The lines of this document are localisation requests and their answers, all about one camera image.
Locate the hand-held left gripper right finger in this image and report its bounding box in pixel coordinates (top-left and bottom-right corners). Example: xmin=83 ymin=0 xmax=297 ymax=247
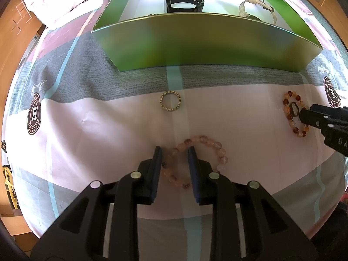
xmin=187 ymin=146 xmax=318 ymax=261

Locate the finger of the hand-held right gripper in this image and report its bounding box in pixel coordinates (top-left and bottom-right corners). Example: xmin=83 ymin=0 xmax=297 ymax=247
xmin=299 ymin=110 xmax=336 ymax=135
xmin=311 ymin=104 xmax=348 ymax=122

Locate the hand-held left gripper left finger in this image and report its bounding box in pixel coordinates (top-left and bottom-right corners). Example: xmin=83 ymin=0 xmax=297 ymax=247
xmin=31 ymin=146 xmax=164 ymax=261

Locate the amber bead bracelet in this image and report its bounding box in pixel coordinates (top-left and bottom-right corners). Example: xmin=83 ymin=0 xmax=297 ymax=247
xmin=282 ymin=90 xmax=310 ymax=138

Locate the large stone bead bracelet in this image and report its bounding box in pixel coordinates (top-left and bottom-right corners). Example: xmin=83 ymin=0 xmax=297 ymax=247
xmin=162 ymin=134 xmax=228 ymax=191

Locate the green cardboard box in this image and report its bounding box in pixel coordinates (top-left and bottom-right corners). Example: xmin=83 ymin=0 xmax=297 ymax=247
xmin=91 ymin=0 xmax=324 ymax=73

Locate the cream strap wrist watch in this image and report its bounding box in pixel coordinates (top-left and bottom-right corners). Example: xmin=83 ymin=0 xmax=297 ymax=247
xmin=235 ymin=0 xmax=278 ymax=24

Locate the black wrist watch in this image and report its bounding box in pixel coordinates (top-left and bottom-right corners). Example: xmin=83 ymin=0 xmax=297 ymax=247
xmin=164 ymin=0 xmax=205 ymax=14

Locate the wooden bed headboard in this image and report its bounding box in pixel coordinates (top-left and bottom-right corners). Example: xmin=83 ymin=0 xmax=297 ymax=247
xmin=0 ymin=0 xmax=47 ymax=106

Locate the gold chain link bracelet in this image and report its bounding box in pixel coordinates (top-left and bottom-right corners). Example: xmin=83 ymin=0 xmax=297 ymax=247
xmin=159 ymin=90 xmax=183 ymax=112

